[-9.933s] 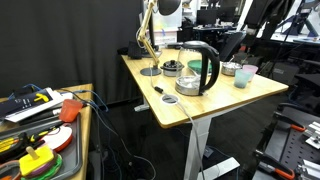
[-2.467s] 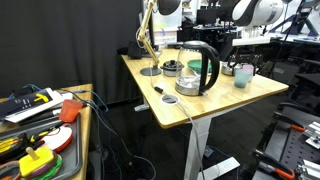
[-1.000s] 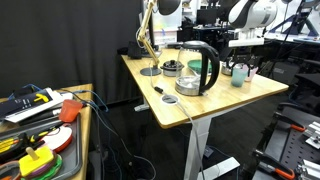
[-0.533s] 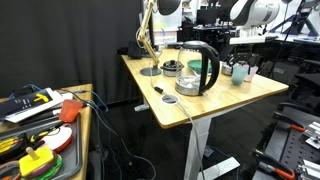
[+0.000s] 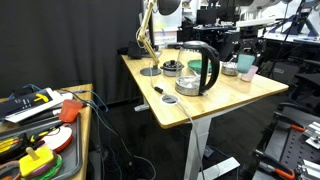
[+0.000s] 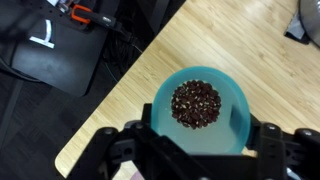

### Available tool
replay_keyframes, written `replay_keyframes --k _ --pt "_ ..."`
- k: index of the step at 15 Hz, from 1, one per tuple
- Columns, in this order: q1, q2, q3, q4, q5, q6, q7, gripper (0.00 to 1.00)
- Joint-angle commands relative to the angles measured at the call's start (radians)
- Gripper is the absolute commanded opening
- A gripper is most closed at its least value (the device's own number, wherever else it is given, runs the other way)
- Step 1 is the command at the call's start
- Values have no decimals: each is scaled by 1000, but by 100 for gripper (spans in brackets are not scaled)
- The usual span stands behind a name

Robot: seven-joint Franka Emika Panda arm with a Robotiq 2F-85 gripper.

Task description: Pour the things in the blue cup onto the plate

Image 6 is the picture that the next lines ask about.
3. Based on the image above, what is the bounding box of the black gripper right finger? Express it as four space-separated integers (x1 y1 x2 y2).
245 113 320 180

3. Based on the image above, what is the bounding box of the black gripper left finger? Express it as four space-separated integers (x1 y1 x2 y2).
66 103 208 180

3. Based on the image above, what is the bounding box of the translucent blue plastic cup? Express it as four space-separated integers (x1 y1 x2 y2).
150 65 252 156

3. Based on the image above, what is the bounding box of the pile of red beans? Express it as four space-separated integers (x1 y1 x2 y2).
170 79 222 130

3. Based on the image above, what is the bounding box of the black low platform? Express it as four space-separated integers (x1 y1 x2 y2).
11 13 108 98

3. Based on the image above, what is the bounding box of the orange and black clamp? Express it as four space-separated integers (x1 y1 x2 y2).
70 3 118 29

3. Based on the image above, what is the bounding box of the glass kettle with black handle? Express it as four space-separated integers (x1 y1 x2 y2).
283 0 320 48

